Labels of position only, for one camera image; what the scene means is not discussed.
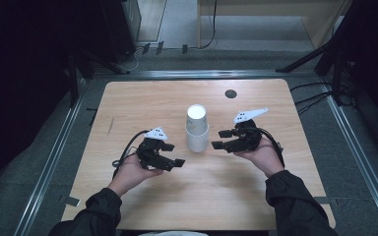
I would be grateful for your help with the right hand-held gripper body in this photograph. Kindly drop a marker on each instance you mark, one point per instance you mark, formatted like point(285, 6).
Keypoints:
point(249, 137)

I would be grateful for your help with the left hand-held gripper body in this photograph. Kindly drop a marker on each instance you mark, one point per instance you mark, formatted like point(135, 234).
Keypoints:
point(149, 154)

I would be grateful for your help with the person's right hand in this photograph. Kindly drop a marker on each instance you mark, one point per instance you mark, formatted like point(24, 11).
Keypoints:
point(267, 157)

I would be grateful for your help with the person's left hand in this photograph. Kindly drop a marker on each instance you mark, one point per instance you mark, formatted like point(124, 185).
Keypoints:
point(129, 175)

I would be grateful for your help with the black round table grommet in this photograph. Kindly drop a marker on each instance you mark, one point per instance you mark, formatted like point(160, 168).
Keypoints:
point(230, 93)

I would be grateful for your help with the black tape mark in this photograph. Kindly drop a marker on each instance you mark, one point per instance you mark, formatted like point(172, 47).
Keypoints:
point(93, 116)

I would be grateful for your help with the grey tape strip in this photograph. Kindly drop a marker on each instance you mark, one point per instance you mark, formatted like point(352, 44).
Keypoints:
point(322, 200)
point(72, 201)

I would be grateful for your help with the black tripod stand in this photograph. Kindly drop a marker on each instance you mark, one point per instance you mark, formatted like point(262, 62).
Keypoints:
point(338, 49)

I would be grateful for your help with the black computer tower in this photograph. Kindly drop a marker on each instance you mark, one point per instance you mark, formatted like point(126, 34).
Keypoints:
point(119, 26)

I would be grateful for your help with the light wooden cabinet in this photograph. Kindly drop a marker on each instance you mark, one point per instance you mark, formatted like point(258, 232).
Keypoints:
point(275, 8)

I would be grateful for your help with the metal floor rail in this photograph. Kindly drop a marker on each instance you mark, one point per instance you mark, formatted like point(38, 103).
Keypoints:
point(49, 164)
point(357, 154)
point(203, 74)

